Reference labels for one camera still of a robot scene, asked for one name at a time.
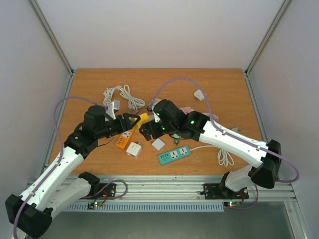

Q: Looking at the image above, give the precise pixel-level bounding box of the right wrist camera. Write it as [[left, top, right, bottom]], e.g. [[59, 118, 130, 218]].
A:
[[147, 98, 161, 112]]

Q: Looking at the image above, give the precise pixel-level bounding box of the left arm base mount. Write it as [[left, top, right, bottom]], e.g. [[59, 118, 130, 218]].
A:
[[81, 183, 117, 200]]

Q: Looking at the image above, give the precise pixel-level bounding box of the small white square charger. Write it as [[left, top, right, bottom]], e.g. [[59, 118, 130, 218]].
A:
[[151, 138, 165, 151]]

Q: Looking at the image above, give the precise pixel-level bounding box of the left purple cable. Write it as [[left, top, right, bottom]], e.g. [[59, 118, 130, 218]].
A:
[[12, 96, 109, 239]]

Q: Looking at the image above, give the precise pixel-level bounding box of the yellow cube adapter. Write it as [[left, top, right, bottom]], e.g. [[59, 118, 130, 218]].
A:
[[133, 113, 150, 132]]

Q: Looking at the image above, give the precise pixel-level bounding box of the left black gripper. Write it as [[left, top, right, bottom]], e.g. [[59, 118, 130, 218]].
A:
[[96, 113, 141, 139]]

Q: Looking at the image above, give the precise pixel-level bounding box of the green plug adapter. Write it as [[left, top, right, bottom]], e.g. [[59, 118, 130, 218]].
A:
[[173, 134, 180, 145]]

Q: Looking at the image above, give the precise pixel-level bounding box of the pink cube adapter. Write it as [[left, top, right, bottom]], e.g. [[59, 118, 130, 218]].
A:
[[180, 107, 194, 115]]

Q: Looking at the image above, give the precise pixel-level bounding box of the white coiled cable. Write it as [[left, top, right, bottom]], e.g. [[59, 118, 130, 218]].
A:
[[103, 84, 146, 118]]

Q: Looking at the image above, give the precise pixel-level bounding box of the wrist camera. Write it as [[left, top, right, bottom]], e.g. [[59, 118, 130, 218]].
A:
[[106, 100, 120, 120], [147, 98, 161, 112]]

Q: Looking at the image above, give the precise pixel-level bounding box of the orange power strip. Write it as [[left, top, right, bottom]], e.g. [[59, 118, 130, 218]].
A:
[[115, 129, 135, 150]]

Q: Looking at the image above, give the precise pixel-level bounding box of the teal strip white cable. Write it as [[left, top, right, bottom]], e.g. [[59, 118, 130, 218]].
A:
[[190, 145, 235, 167]]

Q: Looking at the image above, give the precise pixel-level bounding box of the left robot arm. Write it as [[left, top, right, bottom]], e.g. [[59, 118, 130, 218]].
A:
[[5, 105, 141, 239]]

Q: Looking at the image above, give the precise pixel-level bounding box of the white plug of long strip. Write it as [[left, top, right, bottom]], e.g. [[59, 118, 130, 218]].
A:
[[193, 89, 206, 101]]

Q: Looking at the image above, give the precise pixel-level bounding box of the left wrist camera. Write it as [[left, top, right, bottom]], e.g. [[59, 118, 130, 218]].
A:
[[106, 100, 120, 120]]

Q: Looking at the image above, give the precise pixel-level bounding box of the grey slotted cable duct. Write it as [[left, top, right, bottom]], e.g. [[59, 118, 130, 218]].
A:
[[64, 202, 224, 213]]

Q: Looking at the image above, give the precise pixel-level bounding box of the white cube adapter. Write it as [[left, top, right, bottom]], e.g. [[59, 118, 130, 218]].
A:
[[126, 142, 142, 159]]

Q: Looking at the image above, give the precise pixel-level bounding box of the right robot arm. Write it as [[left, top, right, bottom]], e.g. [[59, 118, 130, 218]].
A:
[[139, 100, 281, 198]]

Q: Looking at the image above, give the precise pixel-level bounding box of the teal power strip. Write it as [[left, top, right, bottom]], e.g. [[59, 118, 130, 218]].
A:
[[158, 146, 191, 165]]

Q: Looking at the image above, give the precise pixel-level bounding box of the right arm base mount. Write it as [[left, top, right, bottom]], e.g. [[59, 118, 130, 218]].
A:
[[199, 183, 249, 200]]

